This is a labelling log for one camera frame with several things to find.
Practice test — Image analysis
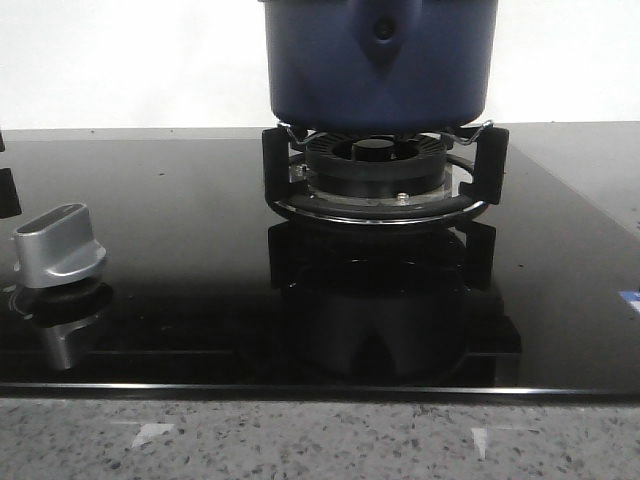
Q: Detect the dark blue cooking pot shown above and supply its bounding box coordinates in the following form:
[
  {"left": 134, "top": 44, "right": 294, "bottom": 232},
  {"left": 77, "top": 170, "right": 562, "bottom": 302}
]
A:
[{"left": 263, "top": 0, "right": 498, "bottom": 134}]

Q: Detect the black gas burner head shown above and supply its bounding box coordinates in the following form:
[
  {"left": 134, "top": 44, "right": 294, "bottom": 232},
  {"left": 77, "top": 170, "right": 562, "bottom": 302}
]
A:
[{"left": 305, "top": 134, "right": 447, "bottom": 198}]

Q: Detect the black glass gas cooktop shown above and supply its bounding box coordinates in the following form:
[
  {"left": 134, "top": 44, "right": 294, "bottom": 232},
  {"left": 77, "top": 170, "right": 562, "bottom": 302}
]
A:
[{"left": 1, "top": 130, "right": 639, "bottom": 403}]

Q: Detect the black pan support grate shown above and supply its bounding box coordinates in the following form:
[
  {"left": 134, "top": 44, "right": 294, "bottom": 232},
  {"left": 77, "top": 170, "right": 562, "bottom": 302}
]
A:
[{"left": 261, "top": 122, "right": 510, "bottom": 228}]

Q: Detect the silver stove control knob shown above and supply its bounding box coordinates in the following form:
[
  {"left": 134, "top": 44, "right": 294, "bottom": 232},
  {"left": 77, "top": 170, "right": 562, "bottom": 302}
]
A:
[{"left": 12, "top": 203, "right": 107, "bottom": 289}]

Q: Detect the black left pan support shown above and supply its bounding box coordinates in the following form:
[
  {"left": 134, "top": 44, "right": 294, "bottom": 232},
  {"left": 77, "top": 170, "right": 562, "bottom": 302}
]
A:
[{"left": 0, "top": 128, "right": 23, "bottom": 219}]

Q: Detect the blue sticker on cooktop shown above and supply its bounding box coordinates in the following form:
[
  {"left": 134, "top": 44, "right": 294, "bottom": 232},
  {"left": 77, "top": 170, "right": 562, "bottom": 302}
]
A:
[{"left": 619, "top": 291, "right": 640, "bottom": 314}]

